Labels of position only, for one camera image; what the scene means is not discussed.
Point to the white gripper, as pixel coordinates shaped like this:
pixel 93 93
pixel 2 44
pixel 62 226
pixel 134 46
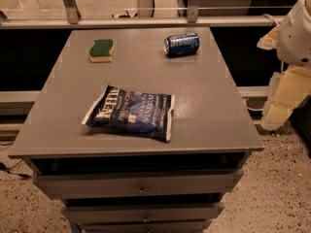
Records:
pixel 295 39

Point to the green and yellow sponge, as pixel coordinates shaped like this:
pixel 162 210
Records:
pixel 102 51

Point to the blue chip bag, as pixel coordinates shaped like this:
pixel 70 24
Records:
pixel 138 113

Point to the blue soda can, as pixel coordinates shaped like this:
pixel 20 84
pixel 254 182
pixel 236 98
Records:
pixel 183 44

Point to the middle grey drawer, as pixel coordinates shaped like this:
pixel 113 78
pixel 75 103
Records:
pixel 143 213

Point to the grey drawer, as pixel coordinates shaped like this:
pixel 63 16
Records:
pixel 152 227
pixel 138 184
pixel 143 213

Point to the bottom grey drawer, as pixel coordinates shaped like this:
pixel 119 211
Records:
pixel 152 227

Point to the top grey drawer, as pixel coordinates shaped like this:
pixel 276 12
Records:
pixel 138 184

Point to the grey drawer cabinet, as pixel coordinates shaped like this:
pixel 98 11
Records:
pixel 131 140

